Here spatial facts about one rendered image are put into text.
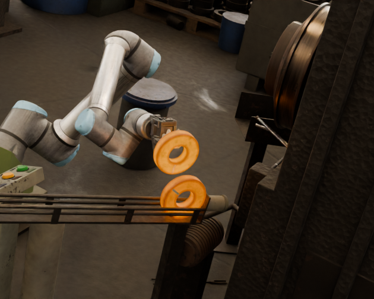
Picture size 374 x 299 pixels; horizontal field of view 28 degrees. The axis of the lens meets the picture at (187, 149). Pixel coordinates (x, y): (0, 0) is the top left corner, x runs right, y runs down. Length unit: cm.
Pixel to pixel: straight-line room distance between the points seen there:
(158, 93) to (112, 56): 98
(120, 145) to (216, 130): 202
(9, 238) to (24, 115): 78
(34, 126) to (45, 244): 86
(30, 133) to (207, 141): 147
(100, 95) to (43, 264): 65
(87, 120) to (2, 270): 63
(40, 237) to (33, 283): 20
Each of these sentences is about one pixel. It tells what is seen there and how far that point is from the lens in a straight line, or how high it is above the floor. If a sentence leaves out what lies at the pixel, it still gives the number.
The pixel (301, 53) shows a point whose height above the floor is 122.
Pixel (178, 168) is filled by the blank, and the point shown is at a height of 77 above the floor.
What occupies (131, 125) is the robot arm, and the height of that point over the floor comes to 78.
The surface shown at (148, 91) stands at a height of 43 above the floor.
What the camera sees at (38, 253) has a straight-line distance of 266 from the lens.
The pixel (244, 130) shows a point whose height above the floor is 60.
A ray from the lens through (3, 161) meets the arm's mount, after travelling 323.
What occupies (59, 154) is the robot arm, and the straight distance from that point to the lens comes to 340.
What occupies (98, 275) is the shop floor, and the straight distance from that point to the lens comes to 322.
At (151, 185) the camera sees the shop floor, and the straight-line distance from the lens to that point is 391.
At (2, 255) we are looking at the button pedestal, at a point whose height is 30.
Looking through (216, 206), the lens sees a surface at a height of 68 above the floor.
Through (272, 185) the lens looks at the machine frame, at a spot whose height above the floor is 87.
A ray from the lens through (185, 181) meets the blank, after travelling 243.
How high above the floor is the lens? 196
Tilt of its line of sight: 27 degrees down
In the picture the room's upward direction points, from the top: 13 degrees clockwise
